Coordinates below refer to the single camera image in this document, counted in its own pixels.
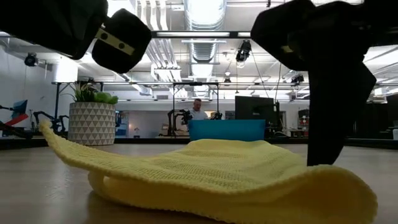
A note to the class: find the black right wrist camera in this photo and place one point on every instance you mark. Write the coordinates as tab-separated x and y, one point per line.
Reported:
276	34

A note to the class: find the blue and red screen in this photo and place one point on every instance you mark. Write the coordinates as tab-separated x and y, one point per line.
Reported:
18	112

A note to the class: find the red storage shelf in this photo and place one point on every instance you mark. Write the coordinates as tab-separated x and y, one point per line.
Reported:
303	121

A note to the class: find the black ceiling spotlight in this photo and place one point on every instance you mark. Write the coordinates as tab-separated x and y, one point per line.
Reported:
298	78
30	59

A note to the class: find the yellow microfiber towel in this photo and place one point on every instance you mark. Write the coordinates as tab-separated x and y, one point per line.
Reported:
217	177

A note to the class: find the person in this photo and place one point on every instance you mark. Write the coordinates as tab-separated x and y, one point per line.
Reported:
197	110

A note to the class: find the black background robot arm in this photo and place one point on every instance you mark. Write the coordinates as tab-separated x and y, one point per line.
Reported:
216	115
177	119

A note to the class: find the black room partition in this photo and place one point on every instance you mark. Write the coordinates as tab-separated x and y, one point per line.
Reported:
382	118

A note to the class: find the triangle-patterned planter with plant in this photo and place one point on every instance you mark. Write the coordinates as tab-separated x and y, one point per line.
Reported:
91	124

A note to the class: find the black overhead camera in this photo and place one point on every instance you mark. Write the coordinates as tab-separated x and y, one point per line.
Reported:
244	49

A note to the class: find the black overhead frame bar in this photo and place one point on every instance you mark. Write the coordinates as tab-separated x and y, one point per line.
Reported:
202	34

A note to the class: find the blue plastic bin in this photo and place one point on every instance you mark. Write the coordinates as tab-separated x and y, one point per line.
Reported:
227	130

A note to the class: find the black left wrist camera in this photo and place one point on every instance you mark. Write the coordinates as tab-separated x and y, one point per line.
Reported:
121	42

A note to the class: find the silver ceiling duct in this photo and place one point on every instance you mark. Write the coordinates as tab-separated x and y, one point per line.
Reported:
203	12

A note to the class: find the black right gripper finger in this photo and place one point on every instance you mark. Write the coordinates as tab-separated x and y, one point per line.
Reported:
335	115

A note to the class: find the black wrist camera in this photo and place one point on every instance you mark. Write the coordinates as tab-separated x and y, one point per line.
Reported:
121	42
276	34

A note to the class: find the black computer monitor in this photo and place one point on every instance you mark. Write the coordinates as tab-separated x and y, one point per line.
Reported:
253	107

